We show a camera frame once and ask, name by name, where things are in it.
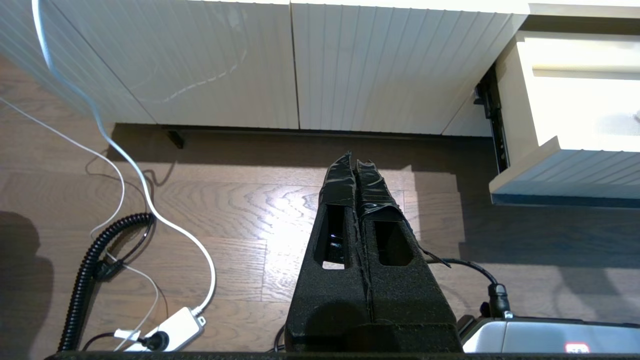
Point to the white power strip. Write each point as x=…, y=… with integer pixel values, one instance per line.
x=180, y=325

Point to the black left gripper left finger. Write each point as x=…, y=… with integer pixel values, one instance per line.
x=330, y=310

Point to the white tv cabinet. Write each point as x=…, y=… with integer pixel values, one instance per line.
x=200, y=50

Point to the white fluted drawer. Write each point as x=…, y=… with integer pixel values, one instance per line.
x=575, y=170

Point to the silver robot chassis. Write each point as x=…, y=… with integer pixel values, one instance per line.
x=540, y=337

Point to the white fluted cabinet door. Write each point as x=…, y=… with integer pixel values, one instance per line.
x=375, y=65
x=200, y=50

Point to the black power plug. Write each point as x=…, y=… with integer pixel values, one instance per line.
x=156, y=341

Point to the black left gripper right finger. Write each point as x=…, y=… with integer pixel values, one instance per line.
x=405, y=310

